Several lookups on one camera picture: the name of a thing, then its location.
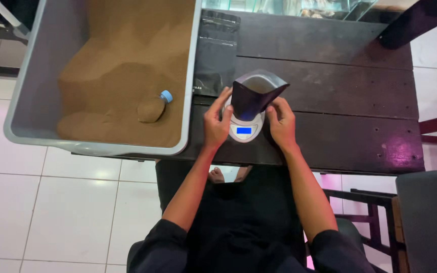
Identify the person's left hand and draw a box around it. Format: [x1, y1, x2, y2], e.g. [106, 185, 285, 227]
[203, 86, 234, 149]

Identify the person's right hand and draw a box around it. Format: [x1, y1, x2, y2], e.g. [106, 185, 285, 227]
[266, 97, 297, 149]

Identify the black stand-up pouch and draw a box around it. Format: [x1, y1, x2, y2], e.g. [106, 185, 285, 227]
[230, 69, 290, 121]

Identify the white digital kitchen scale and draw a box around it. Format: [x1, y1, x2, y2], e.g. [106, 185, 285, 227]
[222, 96, 266, 143]

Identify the person's foot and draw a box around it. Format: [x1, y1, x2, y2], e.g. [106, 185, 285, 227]
[208, 167, 225, 184]

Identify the dark wooden table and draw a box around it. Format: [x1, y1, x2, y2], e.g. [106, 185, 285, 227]
[71, 9, 426, 176]

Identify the plastic bottle with blue cap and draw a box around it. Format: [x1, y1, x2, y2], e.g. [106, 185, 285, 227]
[138, 90, 173, 124]

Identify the stack of black pouches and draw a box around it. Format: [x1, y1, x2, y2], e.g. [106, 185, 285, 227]
[193, 10, 241, 97]

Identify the brown powder heap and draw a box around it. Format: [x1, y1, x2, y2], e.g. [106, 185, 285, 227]
[56, 0, 196, 148]

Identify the person's black clothing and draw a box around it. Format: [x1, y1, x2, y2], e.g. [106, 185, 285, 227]
[127, 160, 388, 273]

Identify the glass tank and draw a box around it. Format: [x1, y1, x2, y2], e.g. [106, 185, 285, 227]
[202, 0, 379, 21]

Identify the dark wooden chair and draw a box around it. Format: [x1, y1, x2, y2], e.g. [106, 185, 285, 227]
[323, 188, 407, 273]

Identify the dark wooden beam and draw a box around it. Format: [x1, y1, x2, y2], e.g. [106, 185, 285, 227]
[378, 0, 437, 50]

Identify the grey plastic bin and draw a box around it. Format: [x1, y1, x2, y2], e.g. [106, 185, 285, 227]
[395, 162, 437, 273]

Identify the grey plastic tub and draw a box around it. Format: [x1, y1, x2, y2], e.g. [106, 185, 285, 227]
[3, 0, 203, 157]

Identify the grey metal stand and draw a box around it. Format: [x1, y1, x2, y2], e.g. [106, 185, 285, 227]
[0, 0, 40, 41]

